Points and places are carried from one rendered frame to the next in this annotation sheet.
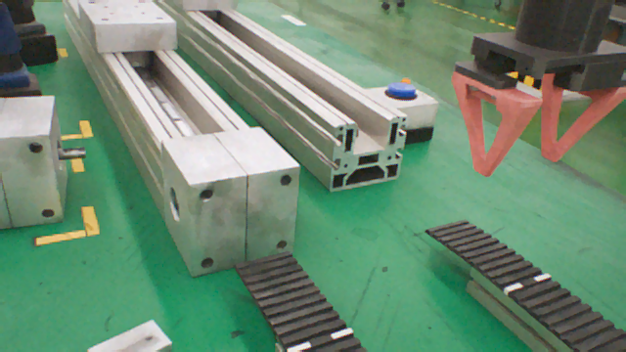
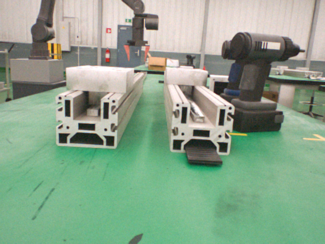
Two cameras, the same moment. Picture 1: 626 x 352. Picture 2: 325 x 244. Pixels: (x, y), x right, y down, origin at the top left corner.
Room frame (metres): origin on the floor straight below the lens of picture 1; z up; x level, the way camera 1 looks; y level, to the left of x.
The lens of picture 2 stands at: (1.60, 0.68, 0.93)
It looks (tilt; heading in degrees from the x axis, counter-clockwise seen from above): 12 degrees down; 210
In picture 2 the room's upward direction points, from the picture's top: 4 degrees clockwise
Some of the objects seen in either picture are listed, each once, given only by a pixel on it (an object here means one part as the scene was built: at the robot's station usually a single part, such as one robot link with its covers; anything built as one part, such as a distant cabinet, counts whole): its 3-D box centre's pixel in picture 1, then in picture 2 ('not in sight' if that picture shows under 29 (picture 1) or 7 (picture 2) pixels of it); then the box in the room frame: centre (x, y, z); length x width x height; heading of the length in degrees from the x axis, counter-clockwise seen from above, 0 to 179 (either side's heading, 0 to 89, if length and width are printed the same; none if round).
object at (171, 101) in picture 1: (129, 64); (182, 97); (0.82, 0.31, 0.82); 0.80 x 0.10 x 0.09; 31
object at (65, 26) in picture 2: not in sight; (64, 45); (-6.97, -8.89, 1.14); 1.30 x 0.28 x 2.28; 119
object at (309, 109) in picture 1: (243, 57); (119, 93); (0.91, 0.14, 0.82); 0.80 x 0.10 x 0.09; 31
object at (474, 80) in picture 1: (510, 114); (142, 52); (0.38, -0.14, 0.95); 0.07 x 0.07 x 0.09; 32
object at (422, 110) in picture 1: (392, 113); not in sight; (0.74, -0.10, 0.81); 0.10 x 0.08 x 0.06; 121
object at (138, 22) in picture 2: not in sight; (139, 23); (0.39, -0.16, 1.09); 0.07 x 0.06 x 0.07; 118
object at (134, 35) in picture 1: (126, 32); (184, 80); (0.82, 0.31, 0.87); 0.16 x 0.11 x 0.07; 31
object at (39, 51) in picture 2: not in sight; (40, 51); (0.62, -0.59, 0.93); 0.12 x 0.09 x 0.08; 38
